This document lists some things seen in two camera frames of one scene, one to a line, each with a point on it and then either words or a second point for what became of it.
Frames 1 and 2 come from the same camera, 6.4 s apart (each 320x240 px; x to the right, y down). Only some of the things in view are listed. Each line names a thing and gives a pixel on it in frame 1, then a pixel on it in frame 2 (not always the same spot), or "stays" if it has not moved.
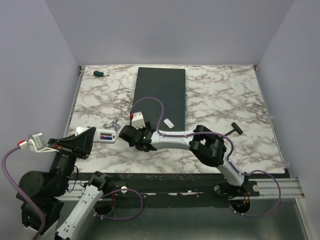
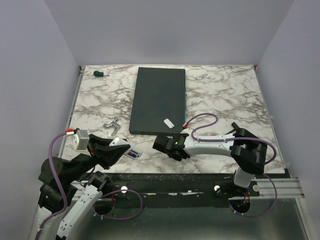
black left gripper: (79, 146) to (111, 154)
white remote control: (101, 135) to (133, 152)
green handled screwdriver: (96, 73) stays
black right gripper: (148, 126) to (174, 136)
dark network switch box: (167, 84) stays
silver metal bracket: (113, 124) stays
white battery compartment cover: (169, 123) stays
